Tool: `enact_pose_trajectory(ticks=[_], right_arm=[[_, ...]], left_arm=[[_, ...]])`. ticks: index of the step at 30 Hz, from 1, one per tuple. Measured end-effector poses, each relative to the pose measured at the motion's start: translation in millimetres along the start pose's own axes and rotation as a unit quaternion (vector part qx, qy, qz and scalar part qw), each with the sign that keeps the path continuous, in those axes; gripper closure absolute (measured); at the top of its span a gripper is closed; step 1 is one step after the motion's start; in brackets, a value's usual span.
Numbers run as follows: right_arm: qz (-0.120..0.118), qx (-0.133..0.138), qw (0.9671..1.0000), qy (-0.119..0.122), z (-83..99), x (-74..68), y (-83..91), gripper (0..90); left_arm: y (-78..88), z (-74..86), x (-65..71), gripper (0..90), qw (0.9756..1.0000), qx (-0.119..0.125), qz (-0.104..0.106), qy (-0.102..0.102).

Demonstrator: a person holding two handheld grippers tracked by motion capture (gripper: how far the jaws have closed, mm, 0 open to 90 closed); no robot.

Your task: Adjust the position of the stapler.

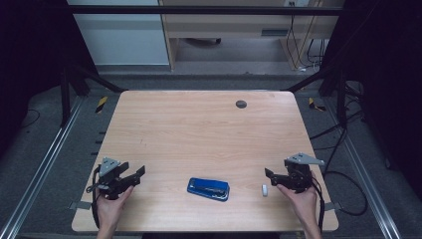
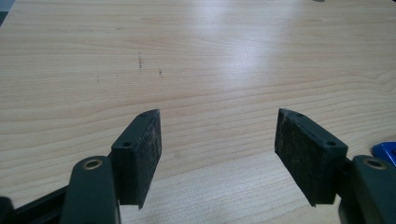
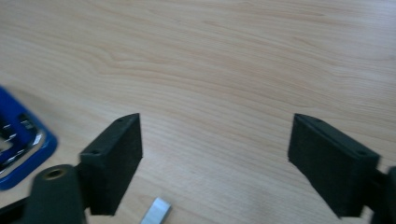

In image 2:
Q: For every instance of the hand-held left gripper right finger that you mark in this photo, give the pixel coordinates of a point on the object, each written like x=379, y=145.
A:
x=306, y=158

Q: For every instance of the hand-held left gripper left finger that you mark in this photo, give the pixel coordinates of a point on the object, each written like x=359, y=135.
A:
x=137, y=161

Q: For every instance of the blue stapler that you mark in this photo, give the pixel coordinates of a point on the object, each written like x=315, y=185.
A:
x=387, y=152

